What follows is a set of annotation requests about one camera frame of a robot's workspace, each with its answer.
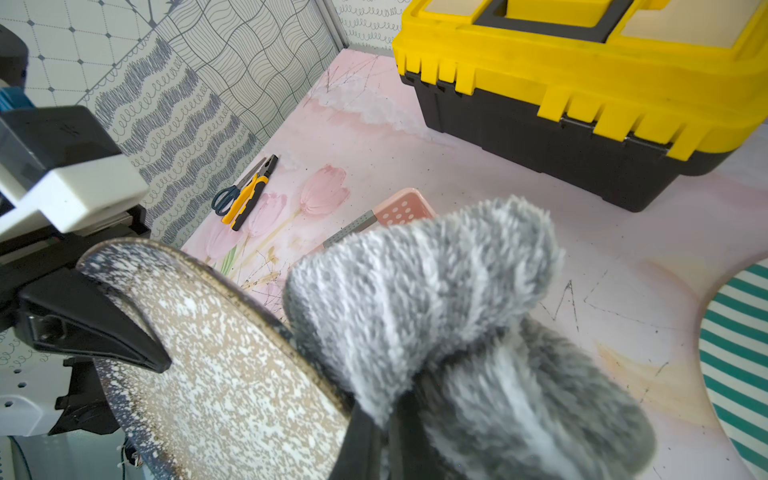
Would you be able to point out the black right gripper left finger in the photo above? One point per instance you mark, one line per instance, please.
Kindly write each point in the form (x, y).
(360, 455)

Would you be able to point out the grey fluffy cloth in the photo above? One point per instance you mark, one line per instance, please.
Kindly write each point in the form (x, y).
(442, 308)

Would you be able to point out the yellow and black toolbox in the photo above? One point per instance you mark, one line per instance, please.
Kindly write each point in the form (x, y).
(618, 98)

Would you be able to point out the blue handled scissors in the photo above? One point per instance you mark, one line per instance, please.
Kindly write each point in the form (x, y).
(224, 199)

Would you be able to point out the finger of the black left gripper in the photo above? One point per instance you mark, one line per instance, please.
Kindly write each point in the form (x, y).
(66, 313)

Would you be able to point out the speckled grey ceramic plate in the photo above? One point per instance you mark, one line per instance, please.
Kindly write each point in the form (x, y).
(238, 401)

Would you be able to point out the green white striped plate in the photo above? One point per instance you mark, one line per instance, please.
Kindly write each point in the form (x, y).
(733, 362)

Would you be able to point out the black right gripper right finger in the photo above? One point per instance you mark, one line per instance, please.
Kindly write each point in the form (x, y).
(411, 456)

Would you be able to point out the yellow handled pliers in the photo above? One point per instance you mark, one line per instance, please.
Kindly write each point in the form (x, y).
(250, 195)

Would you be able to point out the pink perforated plastic basket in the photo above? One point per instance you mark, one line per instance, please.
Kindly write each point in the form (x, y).
(405, 206)

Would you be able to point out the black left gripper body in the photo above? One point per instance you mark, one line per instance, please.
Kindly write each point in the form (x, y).
(34, 255)

